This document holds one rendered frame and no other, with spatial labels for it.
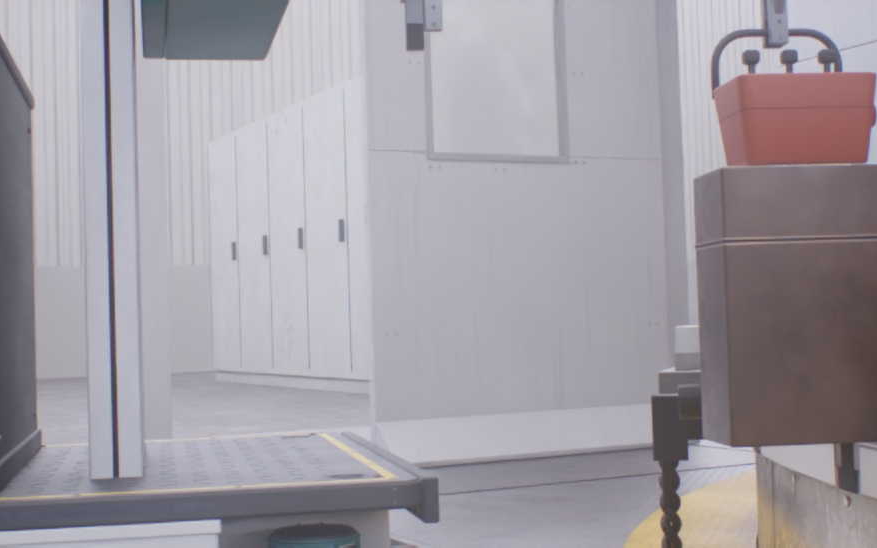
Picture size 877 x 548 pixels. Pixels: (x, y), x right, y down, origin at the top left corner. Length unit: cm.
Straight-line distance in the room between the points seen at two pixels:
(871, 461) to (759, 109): 49
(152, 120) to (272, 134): 646
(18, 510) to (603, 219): 384
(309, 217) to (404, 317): 550
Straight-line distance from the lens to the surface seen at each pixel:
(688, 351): 310
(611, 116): 512
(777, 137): 186
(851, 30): 709
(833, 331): 186
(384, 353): 458
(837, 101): 189
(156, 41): 185
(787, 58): 195
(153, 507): 142
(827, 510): 212
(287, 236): 1050
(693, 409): 253
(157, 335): 437
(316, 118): 997
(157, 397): 437
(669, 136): 534
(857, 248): 187
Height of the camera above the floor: 49
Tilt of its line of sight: 2 degrees up
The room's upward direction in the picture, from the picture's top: 2 degrees counter-clockwise
